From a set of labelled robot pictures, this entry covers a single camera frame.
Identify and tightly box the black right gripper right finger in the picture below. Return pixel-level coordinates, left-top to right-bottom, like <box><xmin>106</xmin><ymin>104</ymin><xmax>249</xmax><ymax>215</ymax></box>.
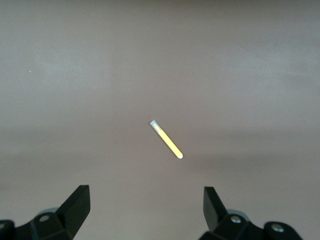
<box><xmin>203</xmin><ymin>186</ymin><xmax>305</xmax><ymax>240</ymax></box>

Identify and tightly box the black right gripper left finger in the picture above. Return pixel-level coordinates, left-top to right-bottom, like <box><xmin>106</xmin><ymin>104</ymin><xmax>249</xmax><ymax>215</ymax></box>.
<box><xmin>0</xmin><ymin>184</ymin><xmax>91</xmax><ymax>240</ymax></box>

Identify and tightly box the yellow highlighter pen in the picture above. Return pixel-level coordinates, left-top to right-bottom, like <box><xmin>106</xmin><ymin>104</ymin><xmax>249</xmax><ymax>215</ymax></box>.
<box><xmin>149</xmin><ymin>119</ymin><xmax>185</xmax><ymax>160</ymax></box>

